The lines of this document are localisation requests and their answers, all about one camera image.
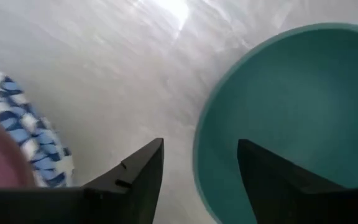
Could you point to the teal plastic bowl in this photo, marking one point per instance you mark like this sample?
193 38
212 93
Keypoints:
291 93

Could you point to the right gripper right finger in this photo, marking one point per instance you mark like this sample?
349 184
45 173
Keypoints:
291 199

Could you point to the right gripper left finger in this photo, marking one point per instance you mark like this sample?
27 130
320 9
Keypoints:
89 205

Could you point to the blue patterned paper bowl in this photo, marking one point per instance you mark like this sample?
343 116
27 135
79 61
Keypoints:
26 130

